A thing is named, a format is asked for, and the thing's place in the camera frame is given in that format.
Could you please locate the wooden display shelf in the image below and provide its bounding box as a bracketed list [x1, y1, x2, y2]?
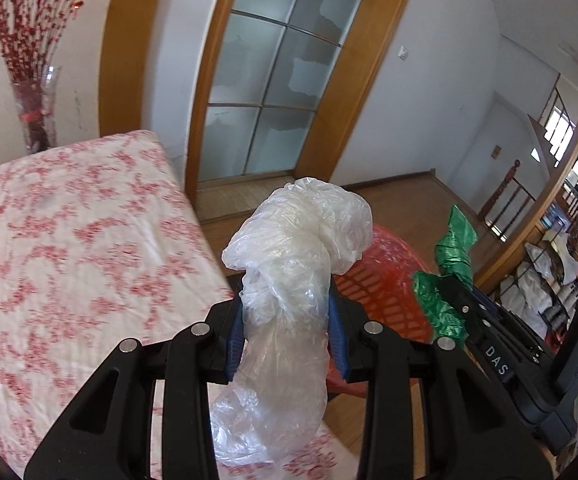
[473, 84, 578, 340]

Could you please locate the white clear plastic bag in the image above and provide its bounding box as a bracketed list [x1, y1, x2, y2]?
[211, 178, 372, 466]

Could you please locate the frosted glass wooden door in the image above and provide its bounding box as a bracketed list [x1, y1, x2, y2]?
[185, 0, 408, 197]

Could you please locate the green plastic bag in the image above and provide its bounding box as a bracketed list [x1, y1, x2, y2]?
[412, 205, 478, 348]

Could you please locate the orange plastic laundry basket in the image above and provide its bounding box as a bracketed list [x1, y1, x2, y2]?
[326, 223, 438, 396]

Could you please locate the clear glass vase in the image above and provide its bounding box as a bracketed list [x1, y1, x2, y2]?
[12, 65, 61, 155]

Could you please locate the red berry branch bouquet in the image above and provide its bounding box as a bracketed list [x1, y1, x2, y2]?
[0, 0, 84, 84]

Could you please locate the small white wall switch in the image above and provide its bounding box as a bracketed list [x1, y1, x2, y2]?
[398, 46, 409, 61]

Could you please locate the wooden stair railing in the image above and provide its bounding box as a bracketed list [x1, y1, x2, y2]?
[478, 159, 535, 243]

